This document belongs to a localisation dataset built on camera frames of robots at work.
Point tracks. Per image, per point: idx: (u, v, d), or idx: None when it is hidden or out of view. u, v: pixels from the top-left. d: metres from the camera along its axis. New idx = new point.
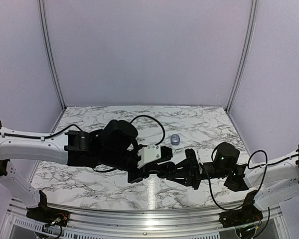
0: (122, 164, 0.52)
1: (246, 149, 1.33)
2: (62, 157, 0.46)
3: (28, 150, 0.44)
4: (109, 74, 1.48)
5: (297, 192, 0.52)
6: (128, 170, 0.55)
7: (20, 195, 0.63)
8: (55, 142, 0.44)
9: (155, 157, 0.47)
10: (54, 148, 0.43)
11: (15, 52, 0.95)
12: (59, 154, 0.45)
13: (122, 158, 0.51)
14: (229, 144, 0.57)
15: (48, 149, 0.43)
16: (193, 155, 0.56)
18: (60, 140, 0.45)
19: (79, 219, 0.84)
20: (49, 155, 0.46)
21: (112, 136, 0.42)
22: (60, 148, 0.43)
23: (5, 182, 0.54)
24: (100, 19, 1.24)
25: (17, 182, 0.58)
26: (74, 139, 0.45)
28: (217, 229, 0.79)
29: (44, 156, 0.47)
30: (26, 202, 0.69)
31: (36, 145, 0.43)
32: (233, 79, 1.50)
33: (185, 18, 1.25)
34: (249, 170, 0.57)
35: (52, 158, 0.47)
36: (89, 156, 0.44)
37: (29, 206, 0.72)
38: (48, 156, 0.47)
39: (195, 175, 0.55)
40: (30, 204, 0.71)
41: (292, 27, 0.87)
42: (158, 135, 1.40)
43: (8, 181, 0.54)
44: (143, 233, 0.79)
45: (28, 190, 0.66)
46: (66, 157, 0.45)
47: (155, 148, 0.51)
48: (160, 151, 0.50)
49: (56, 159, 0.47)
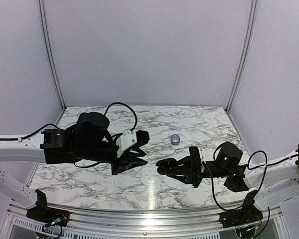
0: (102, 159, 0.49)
1: (246, 149, 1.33)
2: (40, 156, 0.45)
3: (8, 151, 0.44)
4: (109, 75, 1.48)
5: (297, 192, 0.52)
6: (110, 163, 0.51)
7: (19, 195, 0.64)
8: (31, 142, 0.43)
9: (131, 143, 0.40)
10: (31, 148, 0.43)
11: (15, 53, 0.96)
12: (38, 154, 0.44)
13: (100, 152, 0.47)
14: (232, 144, 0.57)
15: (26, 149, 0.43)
16: (196, 153, 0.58)
18: (38, 139, 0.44)
19: (79, 219, 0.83)
20: (29, 155, 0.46)
21: (81, 130, 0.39)
22: (36, 148, 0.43)
23: None
24: (100, 19, 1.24)
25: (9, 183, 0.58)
26: (50, 137, 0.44)
28: (217, 229, 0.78)
29: (26, 156, 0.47)
30: (23, 203, 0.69)
31: (15, 147, 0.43)
32: (233, 79, 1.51)
33: (185, 18, 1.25)
34: (249, 170, 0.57)
35: (31, 158, 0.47)
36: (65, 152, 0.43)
37: (29, 206, 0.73)
38: (29, 156, 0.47)
39: (197, 174, 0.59)
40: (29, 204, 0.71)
41: (292, 27, 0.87)
42: (158, 135, 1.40)
43: None
44: (143, 233, 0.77)
45: (22, 190, 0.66)
46: (44, 156, 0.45)
47: (129, 133, 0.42)
48: (135, 135, 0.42)
49: (37, 158, 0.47)
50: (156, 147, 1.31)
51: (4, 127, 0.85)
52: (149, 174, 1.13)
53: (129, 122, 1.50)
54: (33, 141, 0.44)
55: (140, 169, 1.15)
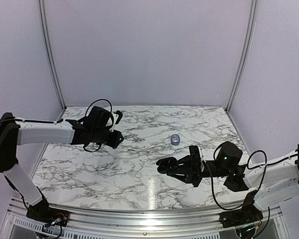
0: (103, 135, 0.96)
1: (246, 149, 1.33)
2: (69, 136, 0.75)
3: (41, 132, 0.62)
4: (109, 75, 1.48)
5: (297, 192, 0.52)
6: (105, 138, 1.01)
7: (27, 188, 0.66)
8: (63, 125, 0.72)
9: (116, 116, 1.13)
10: (66, 128, 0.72)
11: (15, 53, 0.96)
12: (67, 133, 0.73)
13: (103, 130, 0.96)
14: (232, 144, 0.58)
15: (62, 129, 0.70)
16: (196, 152, 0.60)
18: (64, 124, 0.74)
19: (79, 219, 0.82)
20: (56, 135, 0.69)
21: (95, 116, 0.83)
22: (70, 128, 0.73)
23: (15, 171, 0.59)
24: (100, 19, 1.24)
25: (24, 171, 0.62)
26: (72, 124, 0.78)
28: (217, 229, 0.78)
29: (51, 137, 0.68)
30: (29, 197, 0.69)
31: (55, 127, 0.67)
32: (233, 79, 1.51)
33: (185, 18, 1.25)
34: (249, 170, 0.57)
35: (56, 137, 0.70)
36: (85, 132, 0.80)
37: (34, 202, 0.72)
38: (54, 138, 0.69)
39: (197, 173, 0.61)
40: (35, 198, 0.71)
41: (292, 27, 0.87)
42: (158, 135, 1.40)
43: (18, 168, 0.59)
44: (143, 233, 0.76)
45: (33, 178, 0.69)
46: (71, 135, 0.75)
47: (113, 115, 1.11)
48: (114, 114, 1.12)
49: (63, 138, 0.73)
50: (156, 147, 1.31)
51: None
52: (149, 174, 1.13)
53: (129, 122, 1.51)
54: (63, 124, 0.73)
55: (140, 169, 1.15)
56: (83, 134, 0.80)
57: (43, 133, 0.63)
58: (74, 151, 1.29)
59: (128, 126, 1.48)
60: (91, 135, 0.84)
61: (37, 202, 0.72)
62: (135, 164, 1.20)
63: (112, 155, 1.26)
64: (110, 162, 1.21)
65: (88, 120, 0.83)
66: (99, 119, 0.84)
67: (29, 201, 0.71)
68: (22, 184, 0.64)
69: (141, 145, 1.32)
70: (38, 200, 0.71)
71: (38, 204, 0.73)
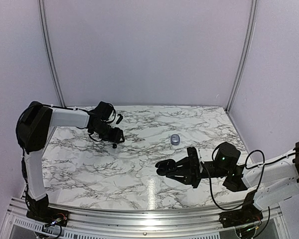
0: (107, 128, 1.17)
1: (246, 149, 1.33)
2: (84, 121, 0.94)
3: (68, 115, 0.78)
4: (110, 75, 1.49)
5: (297, 192, 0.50)
6: (108, 135, 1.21)
7: (33, 183, 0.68)
8: (80, 111, 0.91)
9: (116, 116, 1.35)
10: (82, 113, 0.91)
11: (15, 53, 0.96)
12: (83, 118, 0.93)
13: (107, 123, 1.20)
14: (230, 144, 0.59)
15: (79, 114, 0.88)
16: (194, 153, 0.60)
18: (81, 111, 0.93)
19: (79, 219, 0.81)
20: (77, 119, 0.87)
21: (106, 107, 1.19)
22: (86, 113, 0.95)
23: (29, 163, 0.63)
24: (100, 19, 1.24)
25: (34, 166, 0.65)
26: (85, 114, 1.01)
28: (217, 229, 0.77)
29: (74, 121, 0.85)
30: (33, 192, 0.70)
31: (74, 112, 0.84)
32: (233, 79, 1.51)
33: (185, 18, 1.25)
34: (247, 170, 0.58)
35: (75, 120, 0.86)
36: (94, 117, 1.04)
37: (38, 198, 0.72)
38: (75, 121, 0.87)
39: (195, 174, 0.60)
40: (38, 193, 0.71)
41: (293, 27, 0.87)
42: (158, 135, 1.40)
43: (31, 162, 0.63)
44: (143, 233, 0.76)
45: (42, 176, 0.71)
46: (85, 120, 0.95)
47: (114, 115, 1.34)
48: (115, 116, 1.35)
49: (81, 122, 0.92)
50: (156, 146, 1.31)
51: (3, 127, 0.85)
52: (149, 173, 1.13)
53: (129, 122, 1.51)
54: (79, 110, 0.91)
55: (140, 169, 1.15)
56: (94, 119, 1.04)
57: (68, 116, 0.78)
58: (74, 151, 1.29)
59: (128, 126, 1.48)
60: (100, 122, 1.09)
61: (40, 199, 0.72)
62: (135, 164, 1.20)
63: (112, 155, 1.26)
64: (110, 162, 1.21)
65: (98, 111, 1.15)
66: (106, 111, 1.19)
67: (33, 197, 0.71)
68: (32, 177, 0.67)
69: (141, 145, 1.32)
70: (41, 196, 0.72)
71: (38, 204, 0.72)
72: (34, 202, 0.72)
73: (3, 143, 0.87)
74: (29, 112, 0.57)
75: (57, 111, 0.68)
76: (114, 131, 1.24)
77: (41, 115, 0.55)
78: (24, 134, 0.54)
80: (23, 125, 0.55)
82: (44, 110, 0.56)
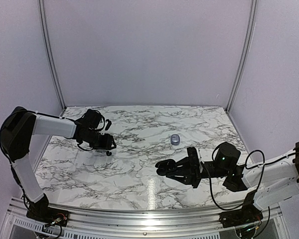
0: (96, 136, 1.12)
1: (246, 148, 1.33)
2: (71, 130, 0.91)
3: (52, 124, 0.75)
4: (110, 75, 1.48)
5: (297, 192, 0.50)
6: (98, 142, 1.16)
7: (27, 186, 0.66)
8: (67, 120, 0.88)
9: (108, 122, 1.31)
10: (69, 123, 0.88)
11: (14, 53, 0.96)
12: (70, 127, 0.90)
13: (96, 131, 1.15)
14: (230, 144, 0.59)
15: (66, 123, 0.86)
16: (194, 153, 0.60)
18: (68, 120, 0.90)
19: (79, 218, 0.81)
20: (62, 128, 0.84)
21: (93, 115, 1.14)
22: (73, 123, 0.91)
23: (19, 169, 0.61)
24: (100, 19, 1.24)
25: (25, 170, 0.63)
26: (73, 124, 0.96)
28: (217, 229, 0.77)
29: (58, 130, 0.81)
30: (29, 195, 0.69)
31: (60, 121, 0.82)
32: (233, 79, 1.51)
33: (184, 18, 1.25)
34: (247, 170, 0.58)
35: (59, 131, 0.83)
36: (81, 127, 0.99)
37: (36, 200, 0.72)
38: (60, 130, 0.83)
39: (195, 173, 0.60)
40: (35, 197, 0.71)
41: (292, 27, 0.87)
42: (158, 135, 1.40)
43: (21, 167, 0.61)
44: (143, 233, 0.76)
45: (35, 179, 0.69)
46: (71, 130, 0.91)
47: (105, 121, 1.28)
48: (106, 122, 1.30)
49: (66, 131, 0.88)
50: (156, 146, 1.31)
51: None
52: (149, 173, 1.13)
53: (129, 122, 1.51)
54: (65, 119, 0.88)
55: (140, 169, 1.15)
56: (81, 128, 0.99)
57: (52, 125, 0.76)
58: (74, 151, 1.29)
59: (128, 126, 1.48)
60: (88, 132, 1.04)
61: (38, 200, 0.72)
62: (135, 164, 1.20)
63: (112, 155, 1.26)
64: (110, 162, 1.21)
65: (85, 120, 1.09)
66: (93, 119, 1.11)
67: (30, 199, 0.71)
68: (25, 181, 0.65)
69: (141, 145, 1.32)
70: (38, 198, 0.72)
71: (39, 204, 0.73)
72: (34, 203, 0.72)
73: None
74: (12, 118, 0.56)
75: (41, 118, 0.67)
76: (104, 137, 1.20)
77: (25, 119, 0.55)
78: (5, 140, 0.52)
80: (6, 131, 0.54)
82: (29, 115, 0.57)
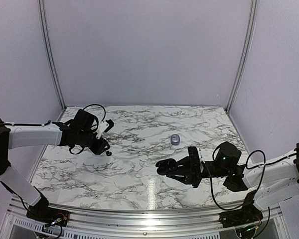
0: (89, 140, 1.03)
1: (246, 148, 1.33)
2: (57, 137, 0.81)
3: (33, 134, 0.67)
4: (110, 75, 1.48)
5: (297, 192, 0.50)
6: (91, 144, 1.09)
7: (23, 191, 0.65)
8: (51, 127, 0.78)
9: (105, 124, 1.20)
10: (53, 130, 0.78)
11: (14, 53, 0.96)
12: (55, 134, 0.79)
13: (88, 134, 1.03)
14: (231, 144, 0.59)
15: (49, 131, 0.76)
16: (195, 153, 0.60)
18: (53, 126, 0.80)
19: (79, 219, 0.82)
20: (46, 137, 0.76)
21: (84, 119, 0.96)
22: (58, 129, 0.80)
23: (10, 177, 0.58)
24: (100, 19, 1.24)
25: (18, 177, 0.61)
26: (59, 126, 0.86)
28: (217, 229, 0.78)
29: (41, 140, 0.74)
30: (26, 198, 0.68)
31: (42, 129, 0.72)
32: (234, 79, 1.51)
33: (185, 18, 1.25)
34: (248, 170, 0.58)
35: (43, 140, 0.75)
36: (70, 133, 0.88)
37: (33, 202, 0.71)
38: (44, 140, 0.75)
39: (196, 173, 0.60)
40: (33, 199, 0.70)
41: (292, 28, 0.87)
42: (158, 135, 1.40)
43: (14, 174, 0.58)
44: (143, 233, 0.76)
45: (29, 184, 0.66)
46: (57, 136, 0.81)
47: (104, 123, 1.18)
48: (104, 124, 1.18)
49: (52, 139, 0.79)
50: (156, 147, 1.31)
51: None
52: (149, 173, 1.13)
53: (129, 122, 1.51)
54: (50, 126, 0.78)
55: (140, 169, 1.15)
56: (70, 134, 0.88)
57: (33, 136, 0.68)
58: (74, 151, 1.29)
59: (128, 126, 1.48)
60: (78, 136, 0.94)
61: (36, 202, 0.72)
62: (135, 164, 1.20)
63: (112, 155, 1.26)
64: (110, 162, 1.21)
65: (75, 124, 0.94)
66: (87, 121, 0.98)
67: (28, 202, 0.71)
68: (18, 186, 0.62)
69: (141, 145, 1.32)
70: (36, 200, 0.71)
71: (37, 204, 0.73)
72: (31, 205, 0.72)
73: None
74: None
75: (17, 130, 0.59)
76: (98, 141, 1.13)
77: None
78: None
80: None
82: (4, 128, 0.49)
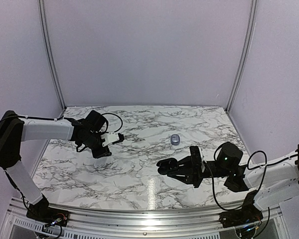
0: (95, 142, 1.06)
1: (246, 149, 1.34)
2: (68, 132, 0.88)
3: (45, 127, 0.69)
4: (110, 75, 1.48)
5: (297, 193, 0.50)
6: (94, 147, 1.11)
7: (26, 189, 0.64)
8: (64, 122, 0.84)
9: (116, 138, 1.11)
10: (65, 125, 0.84)
11: (15, 53, 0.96)
12: (67, 130, 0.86)
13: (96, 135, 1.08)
14: (233, 144, 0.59)
15: (62, 125, 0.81)
16: (197, 152, 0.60)
18: (64, 122, 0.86)
19: (79, 219, 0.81)
20: (58, 131, 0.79)
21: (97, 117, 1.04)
22: (70, 125, 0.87)
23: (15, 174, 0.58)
24: (100, 18, 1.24)
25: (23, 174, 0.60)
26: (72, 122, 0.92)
28: (217, 229, 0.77)
29: (53, 134, 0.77)
30: (28, 197, 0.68)
31: (55, 123, 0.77)
32: (234, 79, 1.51)
33: (185, 18, 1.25)
34: (249, 170, 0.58)
35: (54, 134, 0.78)
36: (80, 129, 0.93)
37: (35, 201, 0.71)
38: (56, 133, 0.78)
39: (197, 173, 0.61)
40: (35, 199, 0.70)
41: (292, 27, 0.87)
42: (158, 135, 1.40)
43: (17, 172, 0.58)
44: (143, 233, 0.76)
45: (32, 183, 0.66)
46: (67, 131, 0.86)
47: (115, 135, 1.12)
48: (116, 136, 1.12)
49: (63, 134, 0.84)
50: (156, 147, 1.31)
51: None
52: (149, 173, 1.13)
53: (129, 122, 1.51)
54: (62, 121, 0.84)
55: (140, 169, 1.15)
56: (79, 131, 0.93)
57: (46, 129, 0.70)
58: (74, 151, 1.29)
59: (128, 126, 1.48)
60: (87, 135, 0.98)
61: (36, 202, 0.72)
62: (135, 164, 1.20)
63: (112, 155, 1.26)
64: (110, 162, 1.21)
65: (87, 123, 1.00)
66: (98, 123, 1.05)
67: (30, 201, 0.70)
68: (22, 184, 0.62)
69: (141, 145, 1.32)
70: (37, 200, 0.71)
71: (38, 204, 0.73)
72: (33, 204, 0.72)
73: None
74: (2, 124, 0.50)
75: (32, 123, 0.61)
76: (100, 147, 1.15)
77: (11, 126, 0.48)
78: None
80: None
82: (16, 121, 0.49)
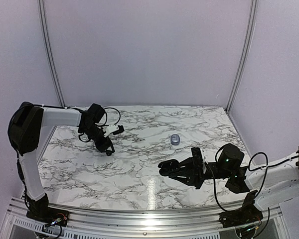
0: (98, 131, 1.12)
1: (246, 149, 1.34)
2: (77, 119, 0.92)
3: (59, 114, 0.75)
4: (110, 75, 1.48)
5: (298, 193, 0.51)
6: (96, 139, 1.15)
7: (30, 183, 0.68)
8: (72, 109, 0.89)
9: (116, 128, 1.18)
10: (74, 112, 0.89)
11: (15, 53, 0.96)
12: (75, 116, 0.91)
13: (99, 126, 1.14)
14: (234, 146, 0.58)
15: (72, 112, 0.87)
16: (199, 153, 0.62)
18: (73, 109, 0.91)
19: (79, 219, 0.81)
20: (70, 117, 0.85)
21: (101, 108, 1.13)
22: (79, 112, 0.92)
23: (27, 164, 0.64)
24: (100, 19, 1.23)
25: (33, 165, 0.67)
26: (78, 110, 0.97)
28: (217, 229, 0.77)
29: (66, 121, 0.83)
30: (32, 192, 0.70)
31: (67, 110, 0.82)
32: (234, 79, 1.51)
33: (185, 17, 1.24)
34: (250, 172, 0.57)
35: (67, 121, 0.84)
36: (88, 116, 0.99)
37: (37, 197, 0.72)
38: (68, 120, 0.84)
39: (199, 174, 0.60)
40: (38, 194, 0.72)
41: (292, 27, 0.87)
42: (158, 135, 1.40)
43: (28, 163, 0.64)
44: (143, 233, 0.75)
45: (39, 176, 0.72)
46: (76, 118, 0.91)
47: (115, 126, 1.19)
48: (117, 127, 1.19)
49: (73, 120, 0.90)
50: (156, 146, 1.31)
51: (2, 127, 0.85)
52: (149, 173, 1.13)
53: (129, 122, 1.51)
54: (71, 109, 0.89)
55: (140, 169, 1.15)
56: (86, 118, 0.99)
57: (60, 115, 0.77)
58: (74, 151, 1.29)
59: (128, 126, 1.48)
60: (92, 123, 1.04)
61: (40, 197, 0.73)
62: (135, 164, 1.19)
63: (112, 155, 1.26)
64: (110, 162, 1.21)
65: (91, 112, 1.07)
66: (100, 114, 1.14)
67: (32, 197, 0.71)
68: (30, 176, 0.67)
69: (141, 145, 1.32)
70: (40, 196, 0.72)
71: (40, 204, 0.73)
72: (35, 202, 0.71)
73: (3, 143, 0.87)
74: (21, 113, 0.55)
75: (49, 110, 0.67)
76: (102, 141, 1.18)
77: (32, 114, 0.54)
78: (16, 135, 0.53)
80: (15, 127, 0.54)
82: (36, 110, 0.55)
